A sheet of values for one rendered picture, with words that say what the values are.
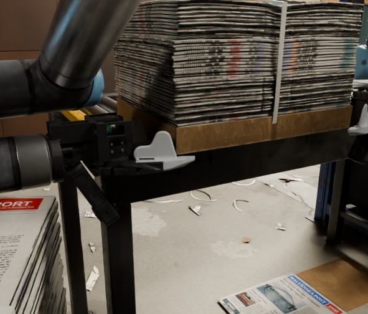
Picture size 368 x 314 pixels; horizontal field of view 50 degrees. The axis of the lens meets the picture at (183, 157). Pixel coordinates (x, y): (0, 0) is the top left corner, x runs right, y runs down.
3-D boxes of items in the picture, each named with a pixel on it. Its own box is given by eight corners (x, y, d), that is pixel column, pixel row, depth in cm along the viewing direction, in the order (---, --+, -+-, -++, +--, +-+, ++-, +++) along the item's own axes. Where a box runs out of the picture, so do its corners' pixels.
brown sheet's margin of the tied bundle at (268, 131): (258, 142, 67) (260, 117, 65) (183, 111, 91) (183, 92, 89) (286, 137, 69) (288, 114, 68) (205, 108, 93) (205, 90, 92)
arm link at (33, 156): (23, 198, 52) (17, 178, 59) (59, 191, 54) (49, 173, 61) (15, 143, 50) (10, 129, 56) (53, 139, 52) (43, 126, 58)
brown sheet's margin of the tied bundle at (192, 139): (175, 155, 60) (174, 128, 58) (116, 118, 84) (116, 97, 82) (259, 142, 67) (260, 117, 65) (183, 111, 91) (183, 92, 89)
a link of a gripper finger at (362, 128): (349, 106, 74) (361, 99, 81) (345, 137, 75) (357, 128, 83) (367, 108, 72) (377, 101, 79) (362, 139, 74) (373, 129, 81)
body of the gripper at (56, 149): (137, 120, 56) (50, 129, 51) (139, 176, 59) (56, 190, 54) (119, 111, 63) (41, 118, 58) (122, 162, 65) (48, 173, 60)
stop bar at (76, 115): (83, 136, 72) (83, 126, 72) (45, 100, 109) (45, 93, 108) (101, 134, 74) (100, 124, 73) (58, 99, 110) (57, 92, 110)
